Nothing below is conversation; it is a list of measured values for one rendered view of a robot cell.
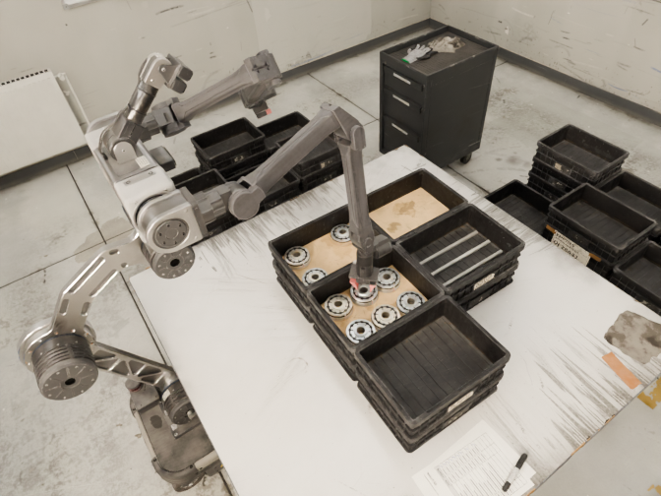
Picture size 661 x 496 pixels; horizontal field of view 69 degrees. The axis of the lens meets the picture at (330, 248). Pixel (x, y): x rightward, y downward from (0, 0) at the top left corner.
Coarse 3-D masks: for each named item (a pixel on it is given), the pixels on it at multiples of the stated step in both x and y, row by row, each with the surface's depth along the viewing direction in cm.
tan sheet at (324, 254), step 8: (320, 240) 202; (328, 240) 201; (312, 248) 199; (320, 248) 198; (328, 248) 198; (336, 248) 198; (344, 248) 197; (352, 248) 197; (312, 256) 196; (320, 256) 195; (328, 256) 195; (336, 256) 195; (344, 256) 194; (352, 256) 194; (312, 264) 193; (320, 264) 192; (328, 264) 192; (336, 264) 192; (344, 264) 191; (296, 272) 190; (304, 272) 190; (328, 272) 189
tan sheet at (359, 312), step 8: (400, 280) 184; (400, 288) 181; (408, 288) 181; (384, 296) 179; (392, 296) 179; (424, 296) 178; (376, 304) 177; (392, 304) 176; (352, 312) 175; (360, 312) 175; (368, 312) 174; (344, 320) 173; (352, 320) 172; (368, 320) 172; (344, 328) 170
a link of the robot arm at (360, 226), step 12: (360, 132) 136; (348, 144) 140; (360, 144) 137; (348, 156) 141; (360, 156) 143; (348, 168) 144; (360, 168) 145; (348, 180) 146; (360, 180) 147; (348, 192) 149; (360, 192) 149; (348, 204) 153; (360, 204) 151; (360, 216) 153; (360, 228) 154; (360, 240) 156
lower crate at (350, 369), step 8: (312, 320) 182; (320, 328) 175; (320, 336) 182; (328, 336) 170; (328, 344) 179; (336, 352) 172; (344, 360) 165; (344, 368) 172; (352, 368) 162; (352, 376) 170
